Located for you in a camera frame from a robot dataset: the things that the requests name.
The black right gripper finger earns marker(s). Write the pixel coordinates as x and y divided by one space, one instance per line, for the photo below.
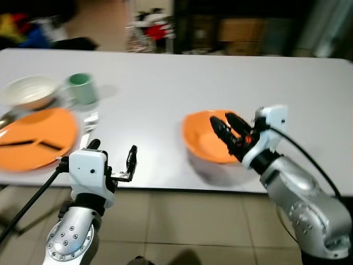
222 132
238 123

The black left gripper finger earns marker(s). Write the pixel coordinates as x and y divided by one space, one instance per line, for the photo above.
132 159
94 144

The orange bowl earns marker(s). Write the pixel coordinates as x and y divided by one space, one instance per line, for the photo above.
201 138

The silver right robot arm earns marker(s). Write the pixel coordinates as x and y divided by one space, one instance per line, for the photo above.
309 210

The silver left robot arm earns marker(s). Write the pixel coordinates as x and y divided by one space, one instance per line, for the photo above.
71 237

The silver metal fork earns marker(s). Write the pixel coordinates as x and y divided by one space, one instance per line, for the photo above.
90 124

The green mug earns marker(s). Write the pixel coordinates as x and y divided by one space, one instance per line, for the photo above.
84 91

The orange divided plate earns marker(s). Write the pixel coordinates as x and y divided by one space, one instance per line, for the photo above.
38 127

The black chopstick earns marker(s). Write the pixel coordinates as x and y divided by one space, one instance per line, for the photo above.
22 142

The white ceramic bowl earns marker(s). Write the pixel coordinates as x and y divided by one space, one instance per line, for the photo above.
27 91

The brown cardboard box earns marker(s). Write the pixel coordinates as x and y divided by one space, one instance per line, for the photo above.
241 30

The dark storage shelf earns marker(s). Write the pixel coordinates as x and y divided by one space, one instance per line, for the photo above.
198 25

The rack with red clothes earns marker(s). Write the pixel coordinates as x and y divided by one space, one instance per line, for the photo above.
150 30

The colourful toy pile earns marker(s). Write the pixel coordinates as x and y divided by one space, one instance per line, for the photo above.
25 30

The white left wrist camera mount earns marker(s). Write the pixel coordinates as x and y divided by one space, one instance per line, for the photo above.
88 168

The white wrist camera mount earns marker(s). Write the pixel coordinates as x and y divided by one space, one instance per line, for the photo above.
273 124
88 168

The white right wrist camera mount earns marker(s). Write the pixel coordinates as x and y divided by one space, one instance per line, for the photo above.
273 124

